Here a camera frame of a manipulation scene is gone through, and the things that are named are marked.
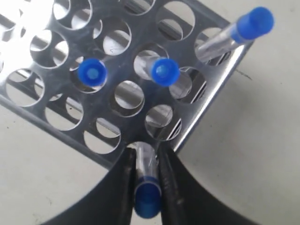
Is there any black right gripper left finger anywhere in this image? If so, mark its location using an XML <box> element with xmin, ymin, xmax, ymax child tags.
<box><xmin>44</xmin><ymin>148</ymin><xmax>136</xmax><ymax>225</ymax></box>

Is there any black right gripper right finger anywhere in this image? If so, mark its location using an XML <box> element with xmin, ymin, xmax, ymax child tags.
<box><xmin>157</xmin><ymin>146</ymin><xmax>300</xmax><ymax>225</ymax></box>

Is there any blue-capped tube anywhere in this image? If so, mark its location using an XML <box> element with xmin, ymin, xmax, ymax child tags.
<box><xmin>77</xmin><ymin>58</ymin><xmax>108</xmax><ymax>91</ymax></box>
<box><xmin>134</xmin><ymin>142</ymin><xmax>162</xmax><ymax>219</ymax></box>
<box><xmin>135</xmin><ymin>56</ymin><xmax>180</xmax><ymax>87</ymax></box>
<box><xmin>195</xmin><ymin>7</ymin><xmax>275</xmax><ymax>62</ymax></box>

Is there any stainless steel test tube rack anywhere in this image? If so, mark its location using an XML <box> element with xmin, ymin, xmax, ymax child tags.
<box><xmin>0</xmin><ymin>0</ymin><xmax>251</xmax><ymax>168</ymax></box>

